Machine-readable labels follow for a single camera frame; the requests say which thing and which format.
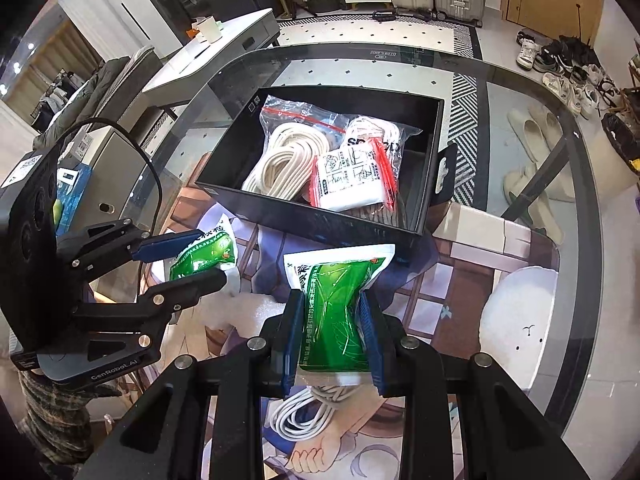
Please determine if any printed cartoon table mat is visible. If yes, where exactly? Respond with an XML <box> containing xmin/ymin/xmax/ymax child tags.
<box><xmin>85</xmin><ymin>185</ymin><xmax>558</xmax><ymax>480</ymax></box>

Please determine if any loose white cable coil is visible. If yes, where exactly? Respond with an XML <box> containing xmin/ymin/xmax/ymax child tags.
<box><xmin>267</xmin><ymin>382</ymin><xmax>366</xmax><ymax>443</ymax></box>

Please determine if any white nightstand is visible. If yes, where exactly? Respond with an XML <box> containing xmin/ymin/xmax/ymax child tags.
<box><xmin>55</xmin><ymin>125</ymin><xmax>151</xmax><ymax>241</ymax></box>

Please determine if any white coffee table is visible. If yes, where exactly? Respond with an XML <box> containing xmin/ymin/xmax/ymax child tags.
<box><xmin>141</xmin><ymin>8</ymin><xmax>281</xmax><ymax>111</ymax></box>

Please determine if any small white box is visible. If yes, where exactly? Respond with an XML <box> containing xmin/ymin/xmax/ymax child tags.
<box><xmin>67</xmin><ymin>130</ymin><xmax>98</xmax><ymax>151</ymax></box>

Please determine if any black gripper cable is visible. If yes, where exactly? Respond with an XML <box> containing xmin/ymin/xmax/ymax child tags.
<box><xmin>52</xmin><ymin>117</ymin><xmax>163</xmax><ymax>233</ymax></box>

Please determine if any cream slipper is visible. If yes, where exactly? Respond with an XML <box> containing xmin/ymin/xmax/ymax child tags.
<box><xmin>530</xmin><ymin>105</ymin><xmax>571</xmax><ymax>151</ymax></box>
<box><xmin>507</xmin><ymin>107</ymin><xmax>546</xmax><ymax>161</ymax></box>
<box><xmin>502</xmin><ymin>162</ymin><xmax>576</xmax><ymax>206</ymax></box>
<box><xmin>520</xmin><ymin>200</ymin><xmax>566</xmax><ymax>246</ymax></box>

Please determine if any scattered pile of shoes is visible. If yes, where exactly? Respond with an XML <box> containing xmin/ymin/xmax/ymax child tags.
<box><xmin>515</xmin><ymin>30</ymin><xmax>623</xmax><ymax>118</ymax></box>

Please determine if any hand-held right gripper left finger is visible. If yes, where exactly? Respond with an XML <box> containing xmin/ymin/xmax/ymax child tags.
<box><xmin>107</xmin><ymin>290</ymin><xmax>307</xmax><ymax>480</ymax></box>

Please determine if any black floor tool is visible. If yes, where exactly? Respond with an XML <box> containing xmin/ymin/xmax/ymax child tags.
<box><xmin>371</xmin><ymin>6</ymin><xmax>436</xmax><ymax>23</ymax></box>

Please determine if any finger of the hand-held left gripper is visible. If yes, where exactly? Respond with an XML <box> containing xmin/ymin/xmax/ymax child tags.
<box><xmin>70</xmin><ymin>266</ymin><xmax>229</xmax><ymax>363</ymax></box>
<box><xmin>54</xmin><ymin>219</ymin><xmax>205</xmax><ymax>281</ymax></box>

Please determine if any grey upholstered bed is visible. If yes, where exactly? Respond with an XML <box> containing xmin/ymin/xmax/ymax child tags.
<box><xmin>30</xmin><ymin>45</ymin><xmax>168</xmax><ymax>136</ymax></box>

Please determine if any white packet with red edges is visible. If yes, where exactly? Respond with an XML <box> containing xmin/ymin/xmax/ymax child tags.
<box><xmin>307</xmin><ymin>147</ymin><xmax>401</xmax><ymax>213</ymax></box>

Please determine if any green powder packet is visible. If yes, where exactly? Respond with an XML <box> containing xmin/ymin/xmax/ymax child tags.
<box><xmin>167</xmin><ymin>214</ymin><xmax>242</xmax><ymax>296</ymax></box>
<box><xmin>282</xmin><ymin>244</ymin><xmax>397</xmax><ymax>376</ymax></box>

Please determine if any blue packet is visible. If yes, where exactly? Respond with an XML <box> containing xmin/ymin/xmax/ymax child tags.
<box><xmin>52</xmin><ymin>162</ymin><xmax>93</xmax><ymax>233</ymax></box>

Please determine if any black umbrella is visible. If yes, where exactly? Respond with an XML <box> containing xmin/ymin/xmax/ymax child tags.
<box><xmin>542</xmin><ymin>4</ymin><xmax>598</xmax><ymax>63</ymax></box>

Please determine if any bagged cream cable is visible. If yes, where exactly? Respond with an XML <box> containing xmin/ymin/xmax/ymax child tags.
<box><xmin>241</xmin><ymin>94</ymin><xmax>348</xmax><ymax>196</ymax></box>

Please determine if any cream trash bin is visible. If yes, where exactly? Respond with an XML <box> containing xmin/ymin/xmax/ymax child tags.
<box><xmin>600</xmin><ymin>112</ymin><xmax>640</xmax><ymax>178</ymax></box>

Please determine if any black cardboard box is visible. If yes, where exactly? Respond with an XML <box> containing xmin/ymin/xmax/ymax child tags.
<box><xmin>194</xmin><ymin>55</ymin><xmax>459</xmax><ymax>267</ymax></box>

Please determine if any person's left forearm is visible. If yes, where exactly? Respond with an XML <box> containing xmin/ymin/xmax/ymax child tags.
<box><xmin>15</xmin><ymin>367</ymin><xmax>123</xmax><ymax>466</ymax></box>

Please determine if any white curtain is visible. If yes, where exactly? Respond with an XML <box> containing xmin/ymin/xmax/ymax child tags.
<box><xmin>55</xmin><ymin>0</ymin><xmax>183</xmax><ymax>58</ymax></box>

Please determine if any dark grey duvet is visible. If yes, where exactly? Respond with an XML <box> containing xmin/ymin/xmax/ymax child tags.
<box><xmin>37</xmin><ymin>57</ymin><xmax>131</xmax><ymax>131</ymax></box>

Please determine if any white foam wrap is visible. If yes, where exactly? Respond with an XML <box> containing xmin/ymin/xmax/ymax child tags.
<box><xmin>192</xmin><ymin>292</ymin><xmax>286</xmax><ymax>331</ymax></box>

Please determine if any printed bag of white cord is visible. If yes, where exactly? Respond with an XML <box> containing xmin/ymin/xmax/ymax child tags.
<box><xmin>340</xmin><ymin>114</ymin><xmax>423</xmax><ymax>211</ymax></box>

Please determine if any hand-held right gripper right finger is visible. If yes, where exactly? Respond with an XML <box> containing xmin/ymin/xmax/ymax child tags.
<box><xmin>357</xmin><ymin>291</ymin><xmax>593</xmax><ymax>480</ymax></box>

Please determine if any beige curtain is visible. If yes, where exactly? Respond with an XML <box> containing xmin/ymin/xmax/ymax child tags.
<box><xmin>47</xmin><ymin>20</ymin><xmax>103</xmax><ymax>78</ymax></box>

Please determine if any white cup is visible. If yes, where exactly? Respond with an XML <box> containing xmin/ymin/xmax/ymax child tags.
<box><xmin>192</xmin><ymin>16</ymin><xmax>223</xmax><ymax>43</ymax></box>

